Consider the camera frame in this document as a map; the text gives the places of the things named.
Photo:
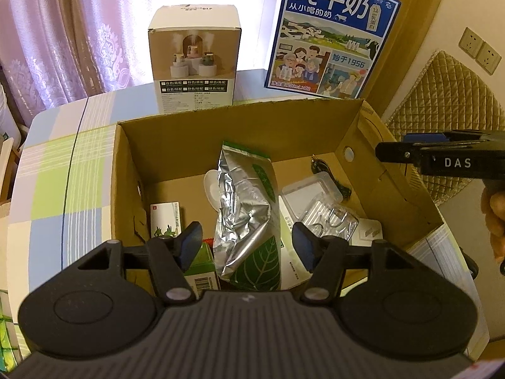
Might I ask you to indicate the blue milk carton box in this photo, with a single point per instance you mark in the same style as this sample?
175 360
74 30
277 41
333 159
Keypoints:
315 27

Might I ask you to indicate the wooden door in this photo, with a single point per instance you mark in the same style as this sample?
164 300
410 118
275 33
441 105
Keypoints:
418 8

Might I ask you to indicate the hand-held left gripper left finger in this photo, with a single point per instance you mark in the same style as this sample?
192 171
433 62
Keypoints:
189 244

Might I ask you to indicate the brown cardboard box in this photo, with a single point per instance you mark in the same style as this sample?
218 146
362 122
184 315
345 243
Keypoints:
236 126

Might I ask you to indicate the chair with quilted tan cover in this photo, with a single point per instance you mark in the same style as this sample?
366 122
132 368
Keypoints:
446 98

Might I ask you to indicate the green medicine box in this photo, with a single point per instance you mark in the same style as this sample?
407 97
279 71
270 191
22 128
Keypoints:
203 268

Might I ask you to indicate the light green box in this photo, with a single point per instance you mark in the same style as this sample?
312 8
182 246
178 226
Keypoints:
8 331

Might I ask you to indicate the white ointment box bird print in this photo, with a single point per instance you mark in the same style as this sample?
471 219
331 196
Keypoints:
165 217

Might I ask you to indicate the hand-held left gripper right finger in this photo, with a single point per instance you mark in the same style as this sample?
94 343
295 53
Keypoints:
303 244

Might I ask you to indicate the humidifier product box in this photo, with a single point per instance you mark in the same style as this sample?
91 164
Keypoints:
189 98

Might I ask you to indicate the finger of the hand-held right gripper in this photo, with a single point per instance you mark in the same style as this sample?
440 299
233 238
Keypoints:
398 152
426 138

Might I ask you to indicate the sheer lavender patterned curtain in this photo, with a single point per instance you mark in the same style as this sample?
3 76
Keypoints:
130 19

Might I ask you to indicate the person's right hand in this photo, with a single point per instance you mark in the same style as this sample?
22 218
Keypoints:
497 225

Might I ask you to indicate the clear plastic case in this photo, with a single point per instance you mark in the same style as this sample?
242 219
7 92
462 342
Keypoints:
311 195

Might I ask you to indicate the white charger plug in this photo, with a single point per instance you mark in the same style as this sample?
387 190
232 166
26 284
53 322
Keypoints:
365 231

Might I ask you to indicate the silver foil bag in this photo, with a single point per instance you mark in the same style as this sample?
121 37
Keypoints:
244 213

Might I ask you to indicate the clear plastic packaging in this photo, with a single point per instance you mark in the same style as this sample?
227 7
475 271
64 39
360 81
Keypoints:
335 221

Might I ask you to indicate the white bag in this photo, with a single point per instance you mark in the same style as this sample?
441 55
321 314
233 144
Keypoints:
8 118

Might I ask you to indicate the white plastic spoon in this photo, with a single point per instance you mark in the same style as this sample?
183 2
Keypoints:
211 185

